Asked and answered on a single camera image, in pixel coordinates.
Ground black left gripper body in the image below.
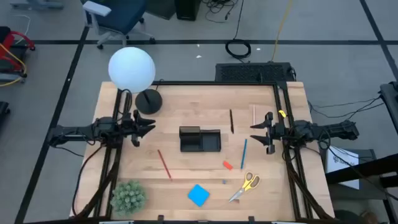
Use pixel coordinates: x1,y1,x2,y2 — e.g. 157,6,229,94
123,110,141,147

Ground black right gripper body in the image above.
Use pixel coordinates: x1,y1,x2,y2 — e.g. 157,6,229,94
266,112,295,155

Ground blue pencil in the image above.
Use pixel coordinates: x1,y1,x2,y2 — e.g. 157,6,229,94
240,138,248,170

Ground red pencil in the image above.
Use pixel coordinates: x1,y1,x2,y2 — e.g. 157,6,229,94
157,149,173,181

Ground yellow-handled scissors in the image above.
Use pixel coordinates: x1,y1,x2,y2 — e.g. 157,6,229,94
228,171,261,203

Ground black mesh desk organizer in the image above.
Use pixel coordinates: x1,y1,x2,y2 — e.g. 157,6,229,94
178,126,222,153

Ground blue office chair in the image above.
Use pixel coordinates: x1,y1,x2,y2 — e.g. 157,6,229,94
81,0,157,50

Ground white globe desk lamp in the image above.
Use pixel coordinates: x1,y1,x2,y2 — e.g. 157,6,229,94
108,46,163,115

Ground black perforated computer case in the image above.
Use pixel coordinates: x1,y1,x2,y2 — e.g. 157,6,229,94
215,62,296,83

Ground green potted plant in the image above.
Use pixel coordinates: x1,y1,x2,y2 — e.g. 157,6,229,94
109,180,147,217

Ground white printed paper sheet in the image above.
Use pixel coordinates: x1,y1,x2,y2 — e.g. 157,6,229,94
325,145,361,190

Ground blue sticky note pad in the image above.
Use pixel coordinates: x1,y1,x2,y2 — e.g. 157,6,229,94
187,184,211,208

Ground black floor box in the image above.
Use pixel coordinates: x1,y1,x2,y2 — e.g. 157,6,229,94
174,0,201,22

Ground red cart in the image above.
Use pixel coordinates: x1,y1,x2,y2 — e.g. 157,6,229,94
0,26,36,87

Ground black aluminium table frame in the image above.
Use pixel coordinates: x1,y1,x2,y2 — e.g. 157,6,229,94
70,80,336,224

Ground black coiled cable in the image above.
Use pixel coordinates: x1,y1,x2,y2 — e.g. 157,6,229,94
224,39,252,60

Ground yellow cable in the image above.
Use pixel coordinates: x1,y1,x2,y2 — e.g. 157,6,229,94
271,0,294,62

